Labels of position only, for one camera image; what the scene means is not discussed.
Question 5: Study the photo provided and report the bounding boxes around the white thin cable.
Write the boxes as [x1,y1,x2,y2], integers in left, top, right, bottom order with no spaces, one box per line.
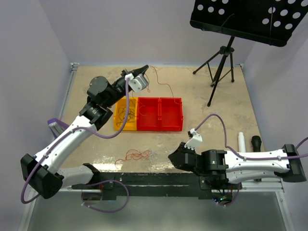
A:
[141,148,173,169]

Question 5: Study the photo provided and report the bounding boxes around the black thin cable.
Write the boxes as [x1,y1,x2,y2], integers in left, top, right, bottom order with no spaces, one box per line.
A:
[116,97,137,127]

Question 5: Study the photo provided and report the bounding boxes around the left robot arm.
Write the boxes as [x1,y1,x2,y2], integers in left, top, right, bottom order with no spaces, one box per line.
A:
[20,65,149,199]

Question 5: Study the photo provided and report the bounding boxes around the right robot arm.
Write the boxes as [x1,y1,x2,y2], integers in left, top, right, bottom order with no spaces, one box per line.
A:
[168,142,307,189]

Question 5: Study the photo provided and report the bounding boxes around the middle red plastic bin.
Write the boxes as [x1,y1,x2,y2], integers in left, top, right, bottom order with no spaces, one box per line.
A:
[137,97,159,131]

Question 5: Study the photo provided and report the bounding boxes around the red plastic bin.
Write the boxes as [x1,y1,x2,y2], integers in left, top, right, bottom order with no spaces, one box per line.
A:
[160,97,183,132]
[137,97,159,131]

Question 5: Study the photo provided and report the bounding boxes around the right red plastic bin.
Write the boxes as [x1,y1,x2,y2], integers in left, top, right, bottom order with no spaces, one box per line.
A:
[160,97,183,132]

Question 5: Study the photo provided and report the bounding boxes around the white cylinder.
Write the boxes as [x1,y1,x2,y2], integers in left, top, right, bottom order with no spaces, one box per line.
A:
[238,132,246,153]

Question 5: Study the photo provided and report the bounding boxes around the purple box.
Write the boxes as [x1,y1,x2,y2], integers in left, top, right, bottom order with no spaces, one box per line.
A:
[47,118,69,138]

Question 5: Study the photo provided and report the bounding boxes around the black cylinder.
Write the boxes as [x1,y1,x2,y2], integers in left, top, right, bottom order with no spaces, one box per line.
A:
[251,136,262,152]

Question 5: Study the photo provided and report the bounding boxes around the black music stand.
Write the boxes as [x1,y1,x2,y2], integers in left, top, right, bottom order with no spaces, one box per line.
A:
[189,0,304,107]

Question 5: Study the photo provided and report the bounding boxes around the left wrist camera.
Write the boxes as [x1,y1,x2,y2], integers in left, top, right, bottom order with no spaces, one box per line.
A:
[125,73,149,93]

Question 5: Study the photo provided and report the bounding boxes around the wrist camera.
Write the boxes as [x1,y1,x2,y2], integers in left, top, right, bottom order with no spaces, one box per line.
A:
[184,128,203,151]
[125,73,149,93]

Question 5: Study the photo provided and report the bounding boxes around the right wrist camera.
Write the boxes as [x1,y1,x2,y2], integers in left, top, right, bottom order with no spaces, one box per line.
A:
[184,128,203,151]

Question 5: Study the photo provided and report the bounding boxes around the aluminium frame rail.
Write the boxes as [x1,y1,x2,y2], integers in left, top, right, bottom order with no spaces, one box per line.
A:
[18,63,80,231]

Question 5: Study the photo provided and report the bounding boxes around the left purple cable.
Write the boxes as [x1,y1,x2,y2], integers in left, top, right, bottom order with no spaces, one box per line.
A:
[20,76,130,214]

